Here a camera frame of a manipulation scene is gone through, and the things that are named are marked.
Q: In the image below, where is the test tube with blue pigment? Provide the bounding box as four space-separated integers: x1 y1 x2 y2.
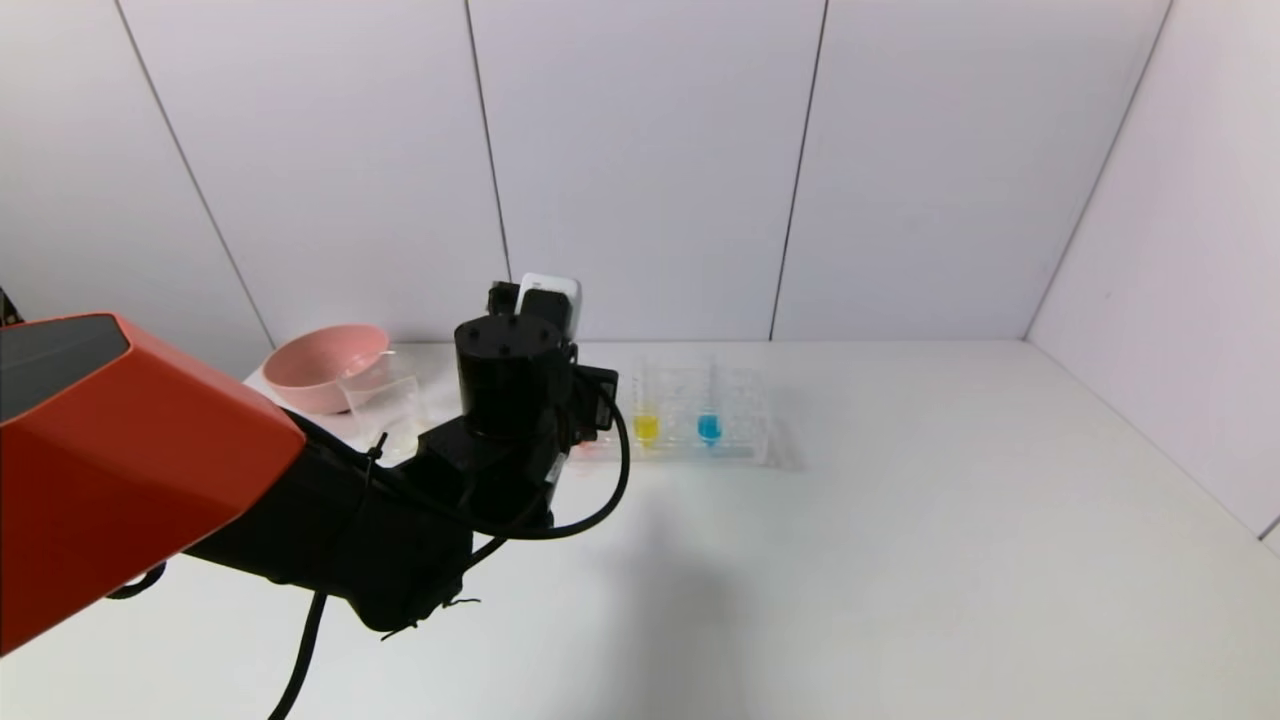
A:
697 355 724 447

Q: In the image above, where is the pink bowl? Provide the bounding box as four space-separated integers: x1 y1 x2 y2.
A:
262 324 392 415

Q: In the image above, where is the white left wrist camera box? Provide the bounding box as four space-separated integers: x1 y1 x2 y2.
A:
516 273 581 341

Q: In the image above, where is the clear acrylic test tube rack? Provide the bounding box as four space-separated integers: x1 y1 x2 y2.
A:
570 360 773 469

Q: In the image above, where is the test tube with yellow pigment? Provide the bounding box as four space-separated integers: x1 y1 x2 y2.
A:
632 362 661 448

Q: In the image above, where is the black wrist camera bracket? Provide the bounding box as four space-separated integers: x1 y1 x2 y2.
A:
487 283 546 321

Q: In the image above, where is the clear glass beaker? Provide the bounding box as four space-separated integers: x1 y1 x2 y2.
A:
338 350 433 466

